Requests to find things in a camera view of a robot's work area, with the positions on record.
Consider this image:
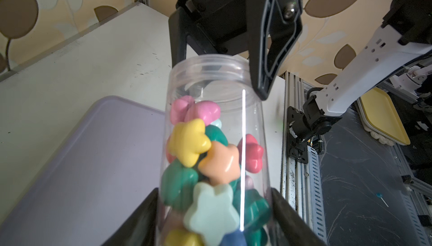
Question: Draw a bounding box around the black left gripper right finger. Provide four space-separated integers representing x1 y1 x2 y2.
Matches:
271 188 325 246

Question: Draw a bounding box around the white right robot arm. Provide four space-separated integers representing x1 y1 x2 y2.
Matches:
169 0 432 163

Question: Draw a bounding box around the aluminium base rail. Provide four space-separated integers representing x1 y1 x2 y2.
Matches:
281 72 327 245

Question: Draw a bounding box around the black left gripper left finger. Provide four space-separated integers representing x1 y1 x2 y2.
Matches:
102 188 159 246

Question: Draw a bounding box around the yellow tray in background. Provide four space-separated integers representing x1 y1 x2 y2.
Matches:
357 87 411 146

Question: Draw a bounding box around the clear jar of star candies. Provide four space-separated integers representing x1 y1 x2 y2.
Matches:
155 54 276 246

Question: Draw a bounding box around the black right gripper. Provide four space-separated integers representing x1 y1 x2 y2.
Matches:
168 0 303 101

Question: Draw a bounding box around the lilac plastic tray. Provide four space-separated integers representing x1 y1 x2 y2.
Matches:
1 96 165 246

